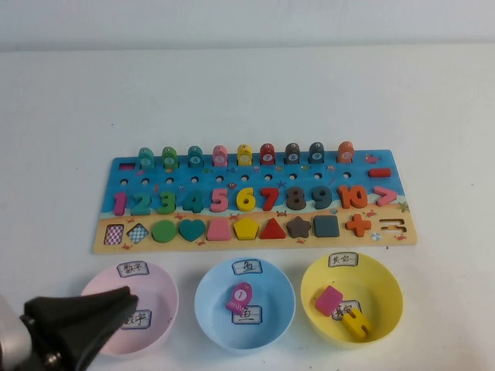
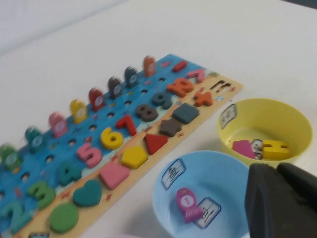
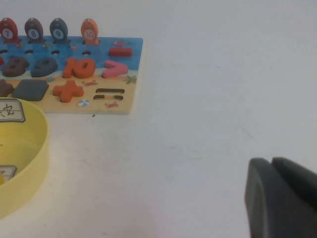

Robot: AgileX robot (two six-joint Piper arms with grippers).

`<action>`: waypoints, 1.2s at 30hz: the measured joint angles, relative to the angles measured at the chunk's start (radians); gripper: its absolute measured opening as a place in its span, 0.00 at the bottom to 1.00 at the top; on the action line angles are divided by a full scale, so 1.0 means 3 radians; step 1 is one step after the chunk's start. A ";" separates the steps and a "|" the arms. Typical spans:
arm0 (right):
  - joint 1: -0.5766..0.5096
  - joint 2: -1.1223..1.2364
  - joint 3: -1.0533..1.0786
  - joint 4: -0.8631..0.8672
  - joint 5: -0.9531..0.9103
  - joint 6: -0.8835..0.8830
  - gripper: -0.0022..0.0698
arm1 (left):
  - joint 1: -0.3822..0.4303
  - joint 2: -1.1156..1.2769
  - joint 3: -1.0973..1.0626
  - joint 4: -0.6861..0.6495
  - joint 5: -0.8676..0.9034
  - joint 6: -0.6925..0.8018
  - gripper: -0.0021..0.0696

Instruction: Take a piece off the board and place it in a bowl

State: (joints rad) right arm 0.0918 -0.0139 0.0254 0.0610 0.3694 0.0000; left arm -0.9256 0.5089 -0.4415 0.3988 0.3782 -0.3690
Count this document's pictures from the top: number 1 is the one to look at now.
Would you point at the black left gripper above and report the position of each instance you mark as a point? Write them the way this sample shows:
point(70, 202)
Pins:
point(50, 348)

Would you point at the magenta rectangle block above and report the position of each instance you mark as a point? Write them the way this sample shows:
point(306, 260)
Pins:
point(328, 301)

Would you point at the brown wooden digit 8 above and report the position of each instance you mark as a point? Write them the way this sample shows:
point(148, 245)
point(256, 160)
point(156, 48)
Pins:
point(291, 204)

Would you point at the orange fish piece number 10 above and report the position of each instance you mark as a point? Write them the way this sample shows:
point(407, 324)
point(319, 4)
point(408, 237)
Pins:
point(345, 152)

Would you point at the red minus sign piece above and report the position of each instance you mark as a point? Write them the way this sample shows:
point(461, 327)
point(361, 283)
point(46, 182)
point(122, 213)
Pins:
point(380, 173)

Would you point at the pink wooden digit 5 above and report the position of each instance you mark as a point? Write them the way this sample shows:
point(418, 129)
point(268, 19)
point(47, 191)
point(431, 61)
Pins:
point(219, 201)

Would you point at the green fish piece number 3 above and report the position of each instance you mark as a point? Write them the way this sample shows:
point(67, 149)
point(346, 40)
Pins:
point(169, 157)

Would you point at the magenta wooden digit 1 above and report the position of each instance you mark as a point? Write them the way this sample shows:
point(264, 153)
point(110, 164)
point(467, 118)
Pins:
point(120, 205)

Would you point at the orange wooden number 10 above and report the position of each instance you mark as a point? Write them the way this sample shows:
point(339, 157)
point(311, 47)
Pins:
point(344, 198)

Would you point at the grey square block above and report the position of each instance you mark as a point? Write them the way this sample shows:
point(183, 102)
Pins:
point(326, 226)

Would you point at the teal heart block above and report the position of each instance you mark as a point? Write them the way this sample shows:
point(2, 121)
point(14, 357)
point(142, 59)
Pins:
point(191, 230)

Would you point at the yellow fish piece number 6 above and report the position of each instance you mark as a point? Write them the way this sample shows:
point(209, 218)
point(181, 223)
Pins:
point(244, 155)

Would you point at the pink greater-than sign piece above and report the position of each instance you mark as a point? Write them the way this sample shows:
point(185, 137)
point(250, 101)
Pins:
point(390, 196)

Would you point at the colourful wooden puzzle board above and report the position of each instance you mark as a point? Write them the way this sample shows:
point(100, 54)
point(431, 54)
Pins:
point(270, 181)

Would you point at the yellow wooden digit 6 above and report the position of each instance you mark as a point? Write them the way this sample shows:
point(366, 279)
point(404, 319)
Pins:
point(243, 204)

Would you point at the pink plastic bowl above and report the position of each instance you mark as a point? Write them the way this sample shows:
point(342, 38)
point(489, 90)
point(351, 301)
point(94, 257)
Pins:
point(162, 293)

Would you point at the teal fish piece number 2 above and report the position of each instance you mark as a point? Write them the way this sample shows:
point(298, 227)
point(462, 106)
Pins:
point(146, 158)

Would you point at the green circle block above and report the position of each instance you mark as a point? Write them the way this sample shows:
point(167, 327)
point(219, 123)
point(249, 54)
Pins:
point(163, 230)

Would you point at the yellow pentagon block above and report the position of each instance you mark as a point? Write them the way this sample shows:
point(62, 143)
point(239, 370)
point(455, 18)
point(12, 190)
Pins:
point(246, 230)

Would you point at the brown star block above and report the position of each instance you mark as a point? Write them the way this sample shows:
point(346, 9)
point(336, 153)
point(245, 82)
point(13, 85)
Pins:
point(298, 228)

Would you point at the teal wooden digit 4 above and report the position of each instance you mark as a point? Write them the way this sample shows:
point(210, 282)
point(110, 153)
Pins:
point(196, 203)

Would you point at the magenta fish piece number 1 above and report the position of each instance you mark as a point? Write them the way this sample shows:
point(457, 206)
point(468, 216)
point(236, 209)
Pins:
point(239, 297)

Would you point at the pink trapezoid block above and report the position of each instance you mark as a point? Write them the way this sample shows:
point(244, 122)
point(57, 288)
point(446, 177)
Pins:
point(219, 232)

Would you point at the red wooden digit 7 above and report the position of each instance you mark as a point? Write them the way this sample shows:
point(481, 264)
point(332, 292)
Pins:
point(271, 194)

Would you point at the grey fish piece number 9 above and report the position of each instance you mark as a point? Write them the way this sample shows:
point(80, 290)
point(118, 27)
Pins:
point(316, 153)

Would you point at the blue plastic bowl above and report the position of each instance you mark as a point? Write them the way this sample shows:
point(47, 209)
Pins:
point(270, 301)

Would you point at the teal wooden digit 2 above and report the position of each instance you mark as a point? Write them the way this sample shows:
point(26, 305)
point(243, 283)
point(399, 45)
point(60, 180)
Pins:
point(142, 208)

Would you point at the red fish piece number 7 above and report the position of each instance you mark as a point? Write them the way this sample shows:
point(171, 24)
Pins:
point(267, 154)

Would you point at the green wooden digit 3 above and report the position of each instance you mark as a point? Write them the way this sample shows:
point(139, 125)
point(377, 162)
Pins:
point(167, 203)

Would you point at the brown fish piece number 8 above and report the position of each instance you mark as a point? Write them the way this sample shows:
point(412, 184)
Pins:
point(292, 154)

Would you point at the yellow plastic bowl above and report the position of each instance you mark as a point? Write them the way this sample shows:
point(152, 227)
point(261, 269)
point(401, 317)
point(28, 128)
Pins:
point(371, 278)

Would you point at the yellow equals sign piece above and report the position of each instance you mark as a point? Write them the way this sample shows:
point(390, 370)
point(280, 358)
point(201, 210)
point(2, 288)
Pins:
point(356, 326)

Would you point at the orange plus sign piece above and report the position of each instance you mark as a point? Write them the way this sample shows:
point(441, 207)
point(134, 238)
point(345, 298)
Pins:
point(358, 226)

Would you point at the pink fish piece number 5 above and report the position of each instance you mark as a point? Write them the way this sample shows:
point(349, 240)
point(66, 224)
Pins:
point(220, 156)

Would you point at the red triangle block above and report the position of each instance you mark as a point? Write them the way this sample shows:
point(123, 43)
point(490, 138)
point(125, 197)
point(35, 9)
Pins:
point(273, 232)

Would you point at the teal fish piece number 4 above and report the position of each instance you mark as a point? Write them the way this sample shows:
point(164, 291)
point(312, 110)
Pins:
point(195, 156)

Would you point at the grey wooden digit 9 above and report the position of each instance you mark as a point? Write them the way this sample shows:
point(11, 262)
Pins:
point(328, 196)

